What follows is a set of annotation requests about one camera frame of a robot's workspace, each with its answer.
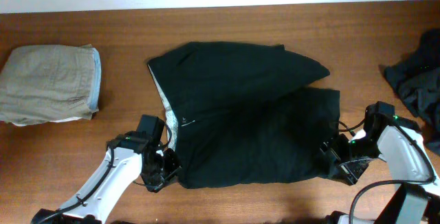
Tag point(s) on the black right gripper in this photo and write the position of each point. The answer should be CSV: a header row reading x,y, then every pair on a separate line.
x,y
340,165

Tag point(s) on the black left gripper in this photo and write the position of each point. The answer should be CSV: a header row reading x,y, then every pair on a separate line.
x,y
168,168

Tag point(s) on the black shorts with patterned waistband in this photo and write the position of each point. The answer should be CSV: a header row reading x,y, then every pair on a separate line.
x,y
244,113

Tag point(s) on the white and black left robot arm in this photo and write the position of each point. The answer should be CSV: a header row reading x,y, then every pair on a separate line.
x,y
141,157

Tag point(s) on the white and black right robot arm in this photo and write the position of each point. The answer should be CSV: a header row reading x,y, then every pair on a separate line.
x,y
398,142

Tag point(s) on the dark clothes pile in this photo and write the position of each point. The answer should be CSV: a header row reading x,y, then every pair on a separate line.
x,y
415,80

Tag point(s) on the folded beige shorts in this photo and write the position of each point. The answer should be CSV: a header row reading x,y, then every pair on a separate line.
x,y
50,83

